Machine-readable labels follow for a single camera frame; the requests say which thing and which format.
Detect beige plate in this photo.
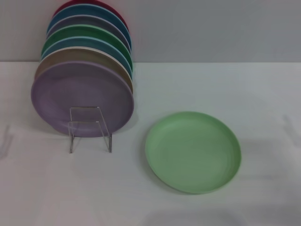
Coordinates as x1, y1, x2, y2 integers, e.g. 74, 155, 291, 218
34, 46, 135, 95

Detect clear acrylic plate rack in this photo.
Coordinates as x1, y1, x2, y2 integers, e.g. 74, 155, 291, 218
67, 106, 113, 154

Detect light green plate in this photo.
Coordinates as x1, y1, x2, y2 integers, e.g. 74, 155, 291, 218
144, 111, 242, 195

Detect purple plate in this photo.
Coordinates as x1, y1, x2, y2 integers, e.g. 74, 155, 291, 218
30, 60, 135, 138

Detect maroon red plate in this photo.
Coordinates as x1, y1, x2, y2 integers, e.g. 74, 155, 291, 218
52, 0, 130, 36

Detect teal blue plate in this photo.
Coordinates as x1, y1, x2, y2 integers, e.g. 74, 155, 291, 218
46, 2, 131, 51

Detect dark green plate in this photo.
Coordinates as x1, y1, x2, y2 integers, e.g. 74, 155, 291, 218
41, 24, 134, 73

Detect grey lavender plate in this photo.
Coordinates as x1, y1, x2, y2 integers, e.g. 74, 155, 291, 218
46, 14, 132, 54

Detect light blue plate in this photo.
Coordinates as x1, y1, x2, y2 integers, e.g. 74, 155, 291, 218
40, 35, 133, 76

